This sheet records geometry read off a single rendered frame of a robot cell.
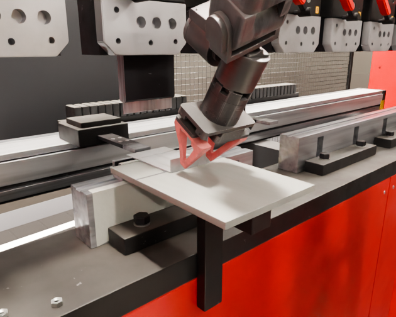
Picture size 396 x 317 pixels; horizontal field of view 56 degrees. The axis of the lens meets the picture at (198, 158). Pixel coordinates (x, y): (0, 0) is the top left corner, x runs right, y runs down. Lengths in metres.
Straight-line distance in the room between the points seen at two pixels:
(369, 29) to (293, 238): 0.63
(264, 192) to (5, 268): 0.39
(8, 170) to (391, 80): 2.34
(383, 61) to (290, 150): 1.81
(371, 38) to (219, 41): 0.80
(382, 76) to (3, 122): 2.27
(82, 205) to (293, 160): 0.57
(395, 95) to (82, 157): 2.19
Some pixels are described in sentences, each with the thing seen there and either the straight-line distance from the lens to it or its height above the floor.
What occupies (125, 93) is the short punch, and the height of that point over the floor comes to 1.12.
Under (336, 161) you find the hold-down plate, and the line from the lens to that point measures 1.03.
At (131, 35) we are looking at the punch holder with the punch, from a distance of 0.58.
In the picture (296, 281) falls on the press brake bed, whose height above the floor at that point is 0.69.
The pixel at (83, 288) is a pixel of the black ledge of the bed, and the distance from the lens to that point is 0.55.
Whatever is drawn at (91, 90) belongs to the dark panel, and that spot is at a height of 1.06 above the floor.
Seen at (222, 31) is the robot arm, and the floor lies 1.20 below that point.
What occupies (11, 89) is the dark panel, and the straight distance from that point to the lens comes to 1.08.
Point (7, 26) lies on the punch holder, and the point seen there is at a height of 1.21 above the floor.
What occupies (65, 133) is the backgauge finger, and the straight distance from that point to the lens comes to 0.87.
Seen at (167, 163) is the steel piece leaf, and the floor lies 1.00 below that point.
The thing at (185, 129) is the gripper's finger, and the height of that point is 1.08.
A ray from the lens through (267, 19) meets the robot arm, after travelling 0.44.
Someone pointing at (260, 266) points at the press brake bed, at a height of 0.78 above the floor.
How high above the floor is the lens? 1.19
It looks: 17 degrees down
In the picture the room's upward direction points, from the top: straight up
